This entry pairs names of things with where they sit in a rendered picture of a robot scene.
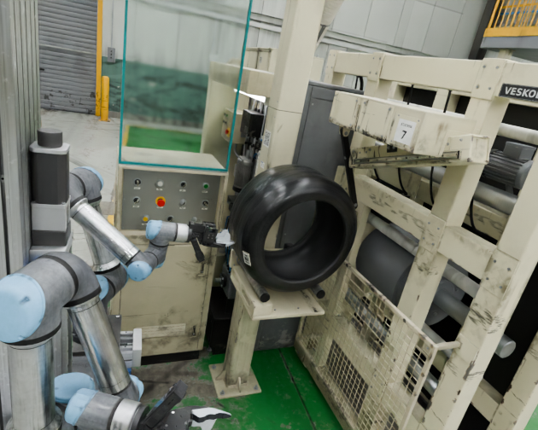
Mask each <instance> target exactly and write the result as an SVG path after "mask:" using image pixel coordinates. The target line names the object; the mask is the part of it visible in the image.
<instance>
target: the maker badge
mask: <svg viewBox="0 0 538 430"><path fill-rule="evenodd" d="M498 96H501V97H507V98H513V99H518V100H525V101H531V102H538V87H534V86H528V85H520V84H505V83H503V84H502V86H501V88H500V92H499V95H498Z"/></svg>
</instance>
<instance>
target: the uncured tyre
mask: <svg viewBox="0 0 538 430"><path fill-rule="evenodd" d="M311 200H315V203H316V213H315V218H314V220H313V224H312V226H311V228H310V230H309V231H308V232H307V233H306V234H305V236H304V237H303V238H302V239H300V240H299V241H298V242H297V243H296V244H294V245H293V246H291V247H287V248H285V249H282V250H277V251H270V250H265V249H264V246H265V241H266V237H267V234H268V232H269V230H270V228H271V227H272V225H273V224H274V222H275V221H276V220H277V219H278V218H279V217H280V216H281V215H282V214H283V213H284V212H286V211H287V210H288V209H290V208H291V207H292V206H295V205H297V204H300V203H302V202H306V201H311ZM356 231H357V215H356V211H355V207H354V203H353V202H352V200H351V199H350V197H349V195H348V193H347V192H346V191H345V189H344V188H343V187H342V186H340V185H339V184H338V183H336V182H335V181H333V180H331V179H330V178H328V177H327V176H326V175H324V174H323V173H321V172H319V171H317V170H315V169H313V168H312V167H309V166H304V165H294V164H288V165H280V166H274V167H272V168H269V169H267V170H265V171H263V172H261V173H260V174H258V175H257V176H255V177H254V178H252V179H251V180H250V181H249V182H248V183H247V184H246V185H245V186H244V187H243V189H242V190H241V191H240V193H239V194H238V196H237V198H236V199H235V201H234V203H233V206H232V209H231V214H230V218H229V234H230V235H231V237H230V240H232V241H234V242H235V244H233V245H232V247H233V249H234V251H235V253H236V255H237V256H238V258H239V260H240V261H241V263H242V265H243V267H244V269H245V270H246V271H247V272H248V274H249V275H250V276H251V277H252V278H253V279H254V280H255V281H257V282H258V283H259V284H260V285H262V286H264V287H266V288H269V289H271V290H274V291H279V292H296V291H301V290H304V289H307V288H311V287H313V286H315V285H317V284H319V283H321V282H322V281H324V280H325V279H327V278H328V277H330V276H331V275H332V274H333V273H334V272H336V271H337V269H338V268H339V267H340V266H341V265H342V263H343V262H344V260H345V259H346V257H347V256H348V254H349V252H350V250H351V248H352V246H353V244H354V239H355V236H356ZM243 251H244V252H246V253H249V257H250V263H251V266H250V265H248V264H245V263H244V259H243Z"/></svg>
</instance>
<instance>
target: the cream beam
mask: <svg viewBox="0 0 538 430"><path fill-rule="evenodd" d="M399 119H406V120H409V121H412V122H415V123H417V124H416V127H415V130H414V132H413V135H412V140H411V143H410V146H408V145H406V144H404V143H401V142H397V141H394V137H395V132H396V129H397V125H398V123H399ZM329 122H331V123H333V124H336V125H340V126H342V127H344V128H347V129H350V130H351V131H355V132H358V133H360V134H362V135H365V136H367V137H371V138H373V139H376V140H378V141H380V142H384V143H387V144H389V145H391V146H394V147H396V148H400V149H402V150H405V151H407V152H409V153H412V154H422V155H430V156H435V157H441V155H442V153H443V152H444V148H445V146H446V144H447V140H448V138H449V137H455V136H462V135H469V134H473V131H474V129H475V127H476V124H477V120H474V119H467V118H464V117H459V116H456V115H452V114H448V113H441V112H437V111H433V110H429V109H425V108H421V107H414V106H410V105H406V104H402V103H398V102H392V101H388V100H384V99H380V98H376V97H370V96H362V95H357V94H352V93H347V92H342V91H338V90H336V92H335V96H334V100H333V103H332V108H331V111H330V118H329Z"/></svg>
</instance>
